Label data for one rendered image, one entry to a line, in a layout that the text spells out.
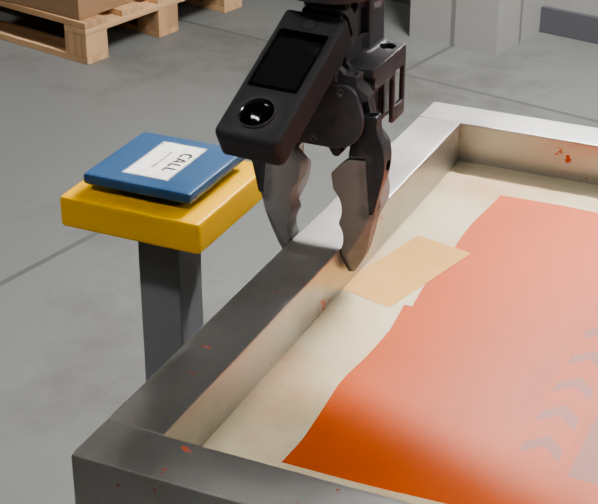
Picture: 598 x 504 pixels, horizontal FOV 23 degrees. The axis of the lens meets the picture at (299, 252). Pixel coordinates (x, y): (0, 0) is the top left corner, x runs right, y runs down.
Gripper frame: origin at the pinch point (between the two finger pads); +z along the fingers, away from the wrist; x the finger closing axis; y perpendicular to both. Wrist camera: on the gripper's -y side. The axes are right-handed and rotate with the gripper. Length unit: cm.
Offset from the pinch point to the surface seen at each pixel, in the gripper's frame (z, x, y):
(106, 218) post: 4.0, 21.1, 5.4
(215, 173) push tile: 1.3, 14.2, 11.5
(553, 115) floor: 99, 52, 272
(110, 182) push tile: 1.5, 21.4, 6.9
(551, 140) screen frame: -0.5, -9.8, 25.3
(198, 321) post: 16.6, 17.1, 12.8
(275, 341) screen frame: 0.9, -1.9, -11.0
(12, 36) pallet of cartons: 97, 217, 261
